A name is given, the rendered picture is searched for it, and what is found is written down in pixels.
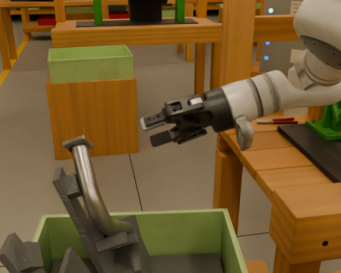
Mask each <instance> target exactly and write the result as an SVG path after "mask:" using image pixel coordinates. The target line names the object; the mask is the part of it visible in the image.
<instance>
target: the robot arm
mask: <svg viewBox="0 0 341 273"><path fill-rule="evenodd" d="M293 26H294V29H295V31H296V33H297V35H298V37H299V38H300V40H301V41H302V42H303V44H304V45H305V46H306V47H307V49H305V50H304V51H302V52H301V53H299V54H298V55H297V56H296V58H295V59H294V67H295V70H296V73H297V75H298V78H299V81H300V84H301V86H302V88H303V90H300V89H297V88H295V87H294V86H293V85H292V84H291V83H290V81H289V80H288V79H287V77H286V76H285V75H284V74H283V73H282V72H281V71H279V70H274V71H270V72H267V73H264V74H261V75H258V76H255V77H252V78H249V79H246V80H241V81H236V82H232V83H229V84H226V85H224V86H221V87H218V88H214V89H211V90H209V91H206V92H204V93H203V95H202V98H203V102H202V99H201V97H200V94H194V95H190V96H186V97H182V98H179V99H176V100H172V101H168V102H166V103H164V106H165V107H164V108H163V109H162V111H160V112H157V113H154V114H151V115H148V116H145V117H142V118H141V119H140V122H141V126H142V129H143V130H144V131H148V130H150V129H153V128H157V127H160V126H163V125H165V122H166V123H167V124H176V126H174V127H173V128H172V129H170V130H167V131H164V132H161V133H158V134H155V135H152V136H150V141H151V144H152V146H153V147H154V148H155V147H158V146H161V145H164V144H167V143H170V142H172V141H173V142H177V143H178V145H179V144H183V143H185V142H188V141H190V140H193V139H196V138H198V137H201V136H203V135H206V134H207V131H206V127H208V126H212V128H213V130H214V131H215V132H216V133H220V132H223V131H226V130H229V129H232V128H235V133H236V136H237V141H238V144H239V147H240V149H241V151H244V150H247V149H250V148H251V146H252V141H253V136H254V128H253V126H252V124H251V123H250V122H252V121H254V120H256V119H258V118H260V117H263V116H266V115H269V114H272V113H275V112H278V111H282V110H285V109H290V108H298V107H318V106H329V105H332V104H335V103H337V102H339V101H340V100H341V0H303V2H302V3H301V5H300V7H299V8H298V10H297V12H296V14H295V16H294V20H293ZM172 106H174V107H172ZM169 131H170V132H169Z"/></svg>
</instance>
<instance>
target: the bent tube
mask: <svg viewBox="0 0 341 273"><path fill-rule="evenodd" d="M62 145H63V147H65V148H66V149H67V150H68V151H69V152H71V154H72V157H73V161H74V166H75V170H76V175H77V180H78V184H79V187H80V190H81V194H82V197H83V200H84V203H85V205H86V208H87V210H88V212H89V215H90V217H91V219H92V220H93V222H94V224H95V225H96V227H97V228H98V229H99V230H100V231H101V232H102V233H103V234H104V235H107V236H113V235H116V234H118V233H122V232H126V233H127V234H131V233H133V226H132V224H131V223H129V222H123V221H119V220H113V219H112V217H111V216H110V214H109V212H108V211H107V209H106V206H105V204H104V202H103V199H102V197H101V194H100V190H99V187H98V185H97V181H96V177H95V173H94V169H93V165H92V162H91V157H90V153H89V150H90V149H92V148H94V145H93V144H92V143H91V142H90V141H89V140H88V139H87V138H86V137H85V136H84V135H82V136H78V137H76V138H73V139H70V140H67V141H64V142H62Z"/></svg>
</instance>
